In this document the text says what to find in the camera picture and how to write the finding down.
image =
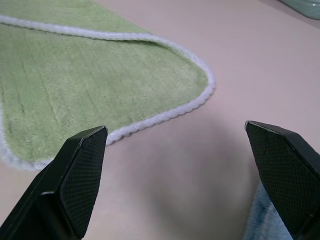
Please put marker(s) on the light blue towel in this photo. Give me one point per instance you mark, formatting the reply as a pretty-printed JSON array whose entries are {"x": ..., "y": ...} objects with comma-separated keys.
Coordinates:
[{"x": 262, "y": 220}]

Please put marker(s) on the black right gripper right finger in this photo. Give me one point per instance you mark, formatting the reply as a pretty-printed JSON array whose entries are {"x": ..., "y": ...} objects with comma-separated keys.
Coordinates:
[{"x": 287, "y": 180}]

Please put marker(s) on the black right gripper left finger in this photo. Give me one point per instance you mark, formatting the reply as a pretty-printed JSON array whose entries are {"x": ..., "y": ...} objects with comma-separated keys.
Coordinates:
[{"x": 75, "y": 180}]

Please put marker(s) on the green towel with white trim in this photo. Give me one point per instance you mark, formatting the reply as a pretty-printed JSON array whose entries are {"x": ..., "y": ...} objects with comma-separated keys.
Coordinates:
[{"x": 82, "y": 85}]

